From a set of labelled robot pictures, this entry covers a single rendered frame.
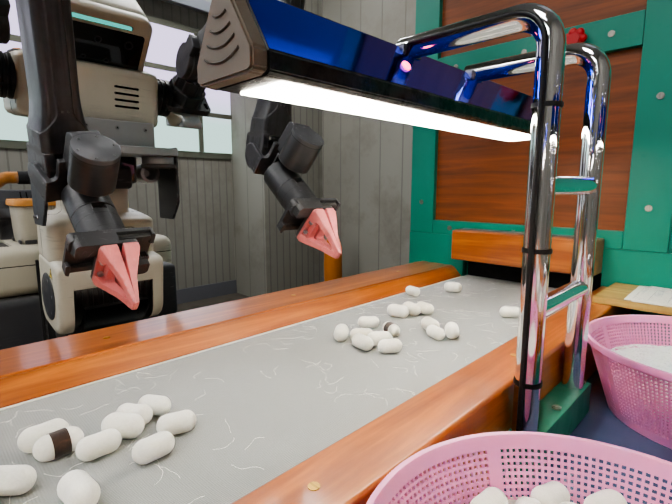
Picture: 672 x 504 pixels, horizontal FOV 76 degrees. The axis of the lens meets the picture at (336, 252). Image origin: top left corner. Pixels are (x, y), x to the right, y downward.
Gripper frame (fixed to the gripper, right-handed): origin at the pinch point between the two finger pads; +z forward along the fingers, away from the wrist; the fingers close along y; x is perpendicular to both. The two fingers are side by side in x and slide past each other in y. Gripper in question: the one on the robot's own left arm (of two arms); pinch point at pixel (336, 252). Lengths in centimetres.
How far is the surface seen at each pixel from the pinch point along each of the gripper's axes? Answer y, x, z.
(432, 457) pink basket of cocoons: -22.6, -14.1, 30.9
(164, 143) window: 100, 155, -249
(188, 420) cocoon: -31.8, -0.8, 17.2
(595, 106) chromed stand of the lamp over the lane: 7.3, -36.0, 12.7
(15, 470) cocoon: -44.1, -0.1, 15.8
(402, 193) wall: 226, 94, -122
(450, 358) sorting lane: 0.2, -4.8, 23.4
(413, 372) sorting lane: -6.8, -4.1, 22.8
